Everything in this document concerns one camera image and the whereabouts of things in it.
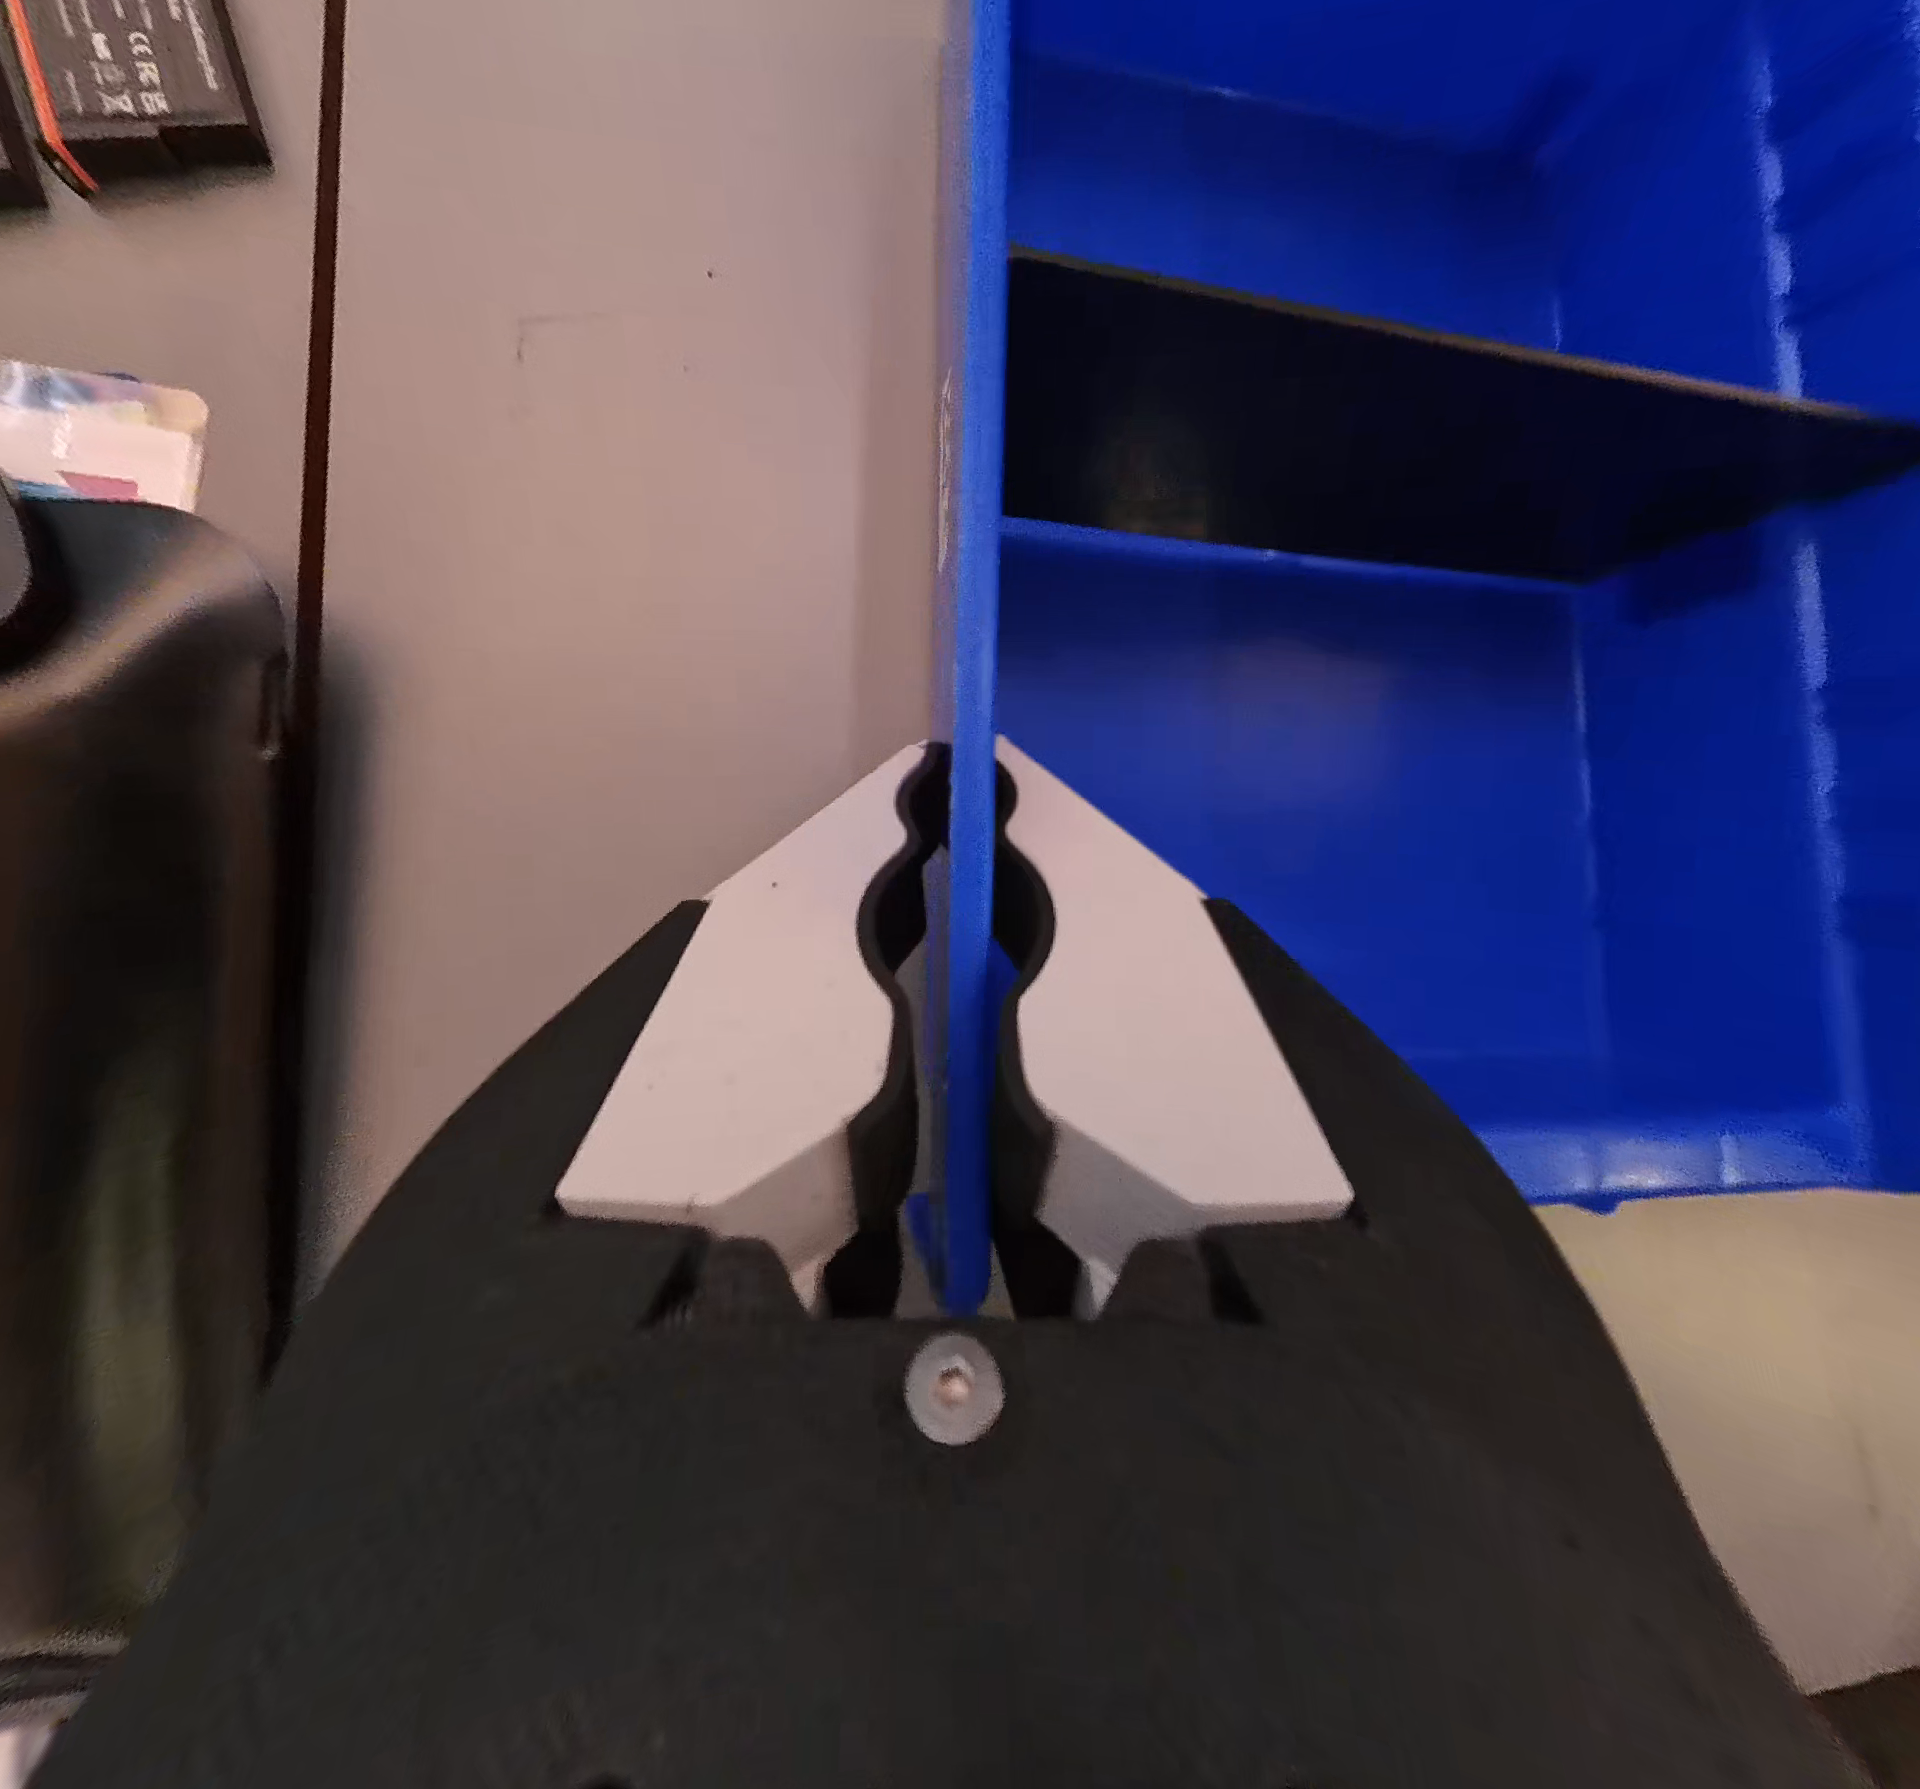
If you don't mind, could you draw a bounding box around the glossy printed packet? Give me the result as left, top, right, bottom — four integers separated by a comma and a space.
0, 359, 210, 522

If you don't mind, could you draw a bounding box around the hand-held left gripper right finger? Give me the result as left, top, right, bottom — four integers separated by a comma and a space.
991, 739, 1363, 1321

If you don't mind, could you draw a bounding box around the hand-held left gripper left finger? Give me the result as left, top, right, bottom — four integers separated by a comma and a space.
552, 744, 956, 1321

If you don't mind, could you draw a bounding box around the black bin divider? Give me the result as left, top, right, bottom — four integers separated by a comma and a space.
1003, 244, 1920, 581

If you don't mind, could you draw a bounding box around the black device with knob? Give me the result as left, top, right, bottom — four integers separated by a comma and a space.
0, 476, 305, 1687

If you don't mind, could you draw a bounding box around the blue plastic bin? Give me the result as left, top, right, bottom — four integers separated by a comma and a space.
920, 0, 1920, 1313

